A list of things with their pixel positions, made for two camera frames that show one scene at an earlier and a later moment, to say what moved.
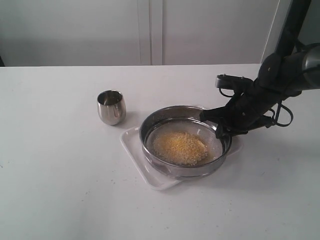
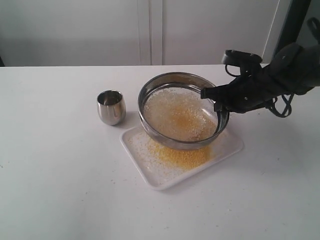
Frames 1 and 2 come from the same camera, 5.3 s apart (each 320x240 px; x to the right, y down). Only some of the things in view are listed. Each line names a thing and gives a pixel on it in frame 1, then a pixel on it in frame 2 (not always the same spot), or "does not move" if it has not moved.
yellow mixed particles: [180, 148] → [173, 158]
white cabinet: [141, 32] does not move
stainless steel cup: [111, 107] does not move
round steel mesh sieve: [175, 142] → [173, 114]
